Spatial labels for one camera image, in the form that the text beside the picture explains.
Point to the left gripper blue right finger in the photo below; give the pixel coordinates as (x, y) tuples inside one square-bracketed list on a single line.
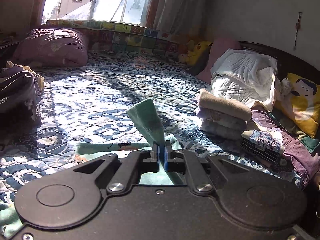
[(188, 164)]

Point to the lilac folded garment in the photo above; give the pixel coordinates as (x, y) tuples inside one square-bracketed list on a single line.
[(220, 118)]

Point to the colourful alphabet foam mat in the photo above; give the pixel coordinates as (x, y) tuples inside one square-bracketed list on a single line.
[(116, 37)]

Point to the yellow pikachu plush toy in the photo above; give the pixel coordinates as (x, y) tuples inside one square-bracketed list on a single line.
[(195, 51)]

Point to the purple patchwork blanket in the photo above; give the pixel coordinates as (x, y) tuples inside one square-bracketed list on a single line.
[(277, 143)]

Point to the tan folded towel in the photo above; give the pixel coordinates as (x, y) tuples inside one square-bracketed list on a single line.
[(230, 107)]

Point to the purple folded duvet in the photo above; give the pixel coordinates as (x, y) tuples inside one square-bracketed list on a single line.
[(55, 47)]

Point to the blue white patterned quilt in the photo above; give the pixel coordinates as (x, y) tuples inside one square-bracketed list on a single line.
[(90, 103)]

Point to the dark bag with clothes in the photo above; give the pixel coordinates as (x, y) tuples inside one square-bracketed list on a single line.
[(21, 90)]

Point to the white quilted blanket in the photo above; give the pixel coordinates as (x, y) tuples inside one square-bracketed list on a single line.
[(245, 76)]

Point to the grey window curtain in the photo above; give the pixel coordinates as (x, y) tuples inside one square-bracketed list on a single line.
[(180, 17)]

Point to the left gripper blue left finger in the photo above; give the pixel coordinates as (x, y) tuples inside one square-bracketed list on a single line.
[(131, 168)]

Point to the teal printed fleece garment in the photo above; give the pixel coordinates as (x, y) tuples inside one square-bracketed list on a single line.
[(146, 121)]

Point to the grey folded garment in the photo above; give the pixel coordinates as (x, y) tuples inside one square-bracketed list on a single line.
[(219, 130)]

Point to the yellow cartoon pillow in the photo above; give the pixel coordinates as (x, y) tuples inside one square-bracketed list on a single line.
[(301, 105)]

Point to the pink pillow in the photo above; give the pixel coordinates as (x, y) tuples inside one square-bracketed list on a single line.
[(218, 48)]

